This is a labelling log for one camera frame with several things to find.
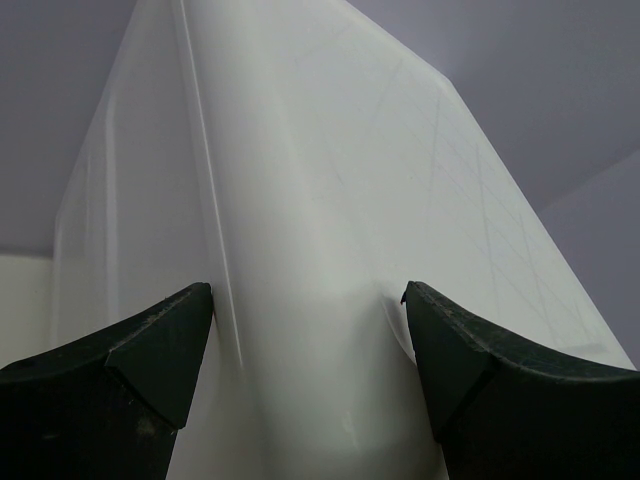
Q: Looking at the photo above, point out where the white plastic shoe cabinet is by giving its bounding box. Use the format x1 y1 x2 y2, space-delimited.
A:
51 1 631 479

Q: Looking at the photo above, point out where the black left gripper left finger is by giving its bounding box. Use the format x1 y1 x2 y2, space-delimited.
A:
1 283 213 479

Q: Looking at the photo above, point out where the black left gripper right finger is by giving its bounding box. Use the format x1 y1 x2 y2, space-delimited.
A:
402 281 639 479

